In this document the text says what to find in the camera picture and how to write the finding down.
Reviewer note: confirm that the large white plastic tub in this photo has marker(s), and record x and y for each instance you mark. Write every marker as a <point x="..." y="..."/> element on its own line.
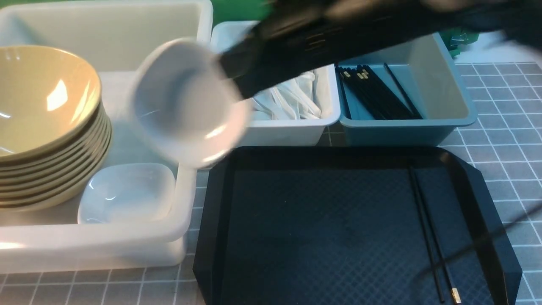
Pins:
<point x="115" y="36"/>

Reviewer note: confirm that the tan noodle bowl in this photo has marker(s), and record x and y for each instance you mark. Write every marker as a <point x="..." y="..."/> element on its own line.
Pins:
<point x="47" y="95"/>

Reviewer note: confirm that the grey checked table mat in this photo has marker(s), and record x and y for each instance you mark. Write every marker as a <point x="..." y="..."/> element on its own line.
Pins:
<point x="504" y="144"/>

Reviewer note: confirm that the white plastic spoon bin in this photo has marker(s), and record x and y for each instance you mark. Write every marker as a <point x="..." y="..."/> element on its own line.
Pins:
<point x="284" y="132"/>

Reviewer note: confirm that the black plastic serving tray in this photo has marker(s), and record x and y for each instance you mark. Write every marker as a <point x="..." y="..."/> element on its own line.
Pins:
<point x="333" y="225"/>

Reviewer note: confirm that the stack of tan bowls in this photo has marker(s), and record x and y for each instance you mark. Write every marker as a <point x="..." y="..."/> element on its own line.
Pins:
<point x="46" y="162"/>

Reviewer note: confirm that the white square side dish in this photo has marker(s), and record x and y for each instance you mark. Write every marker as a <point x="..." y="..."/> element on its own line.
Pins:
<point x="182" y="105"/>

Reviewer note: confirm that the black chopstick plain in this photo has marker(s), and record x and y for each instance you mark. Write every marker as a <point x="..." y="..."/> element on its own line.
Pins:
<point x="427" y="235"/>

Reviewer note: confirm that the bundle of black chopsticks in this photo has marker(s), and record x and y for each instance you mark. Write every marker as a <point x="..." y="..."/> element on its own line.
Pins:
<point x="372" y="93"/>

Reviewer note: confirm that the pile of white spoons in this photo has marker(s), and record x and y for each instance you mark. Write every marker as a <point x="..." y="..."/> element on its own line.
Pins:
<point x="291" y="100"/>

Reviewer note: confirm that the blue-grey plastic chopstick bin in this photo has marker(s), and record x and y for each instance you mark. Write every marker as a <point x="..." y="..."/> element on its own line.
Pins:
<point x="427" y="73"/>

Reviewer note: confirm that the white square dish in tub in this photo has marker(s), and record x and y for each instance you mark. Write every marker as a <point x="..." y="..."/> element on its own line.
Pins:
<point x="127" y="193"/>

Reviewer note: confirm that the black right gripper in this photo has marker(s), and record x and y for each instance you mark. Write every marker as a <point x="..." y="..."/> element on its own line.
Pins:
<point x="297" y="36"/>

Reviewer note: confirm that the lone black chopstick in bin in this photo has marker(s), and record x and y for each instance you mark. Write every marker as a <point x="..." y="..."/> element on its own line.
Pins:
<point x="411" y="105"/>

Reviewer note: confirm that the black chopstick gold tip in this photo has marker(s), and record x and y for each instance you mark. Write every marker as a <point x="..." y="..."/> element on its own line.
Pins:
<point x="446" y="271"/>

